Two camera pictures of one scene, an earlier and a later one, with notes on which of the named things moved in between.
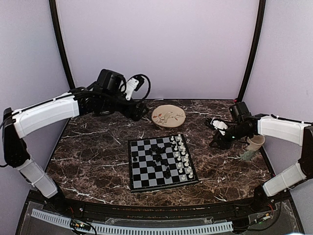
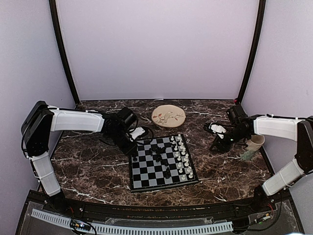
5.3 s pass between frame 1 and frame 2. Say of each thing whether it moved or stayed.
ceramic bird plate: stayed
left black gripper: moved
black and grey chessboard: stayed
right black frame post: stayed
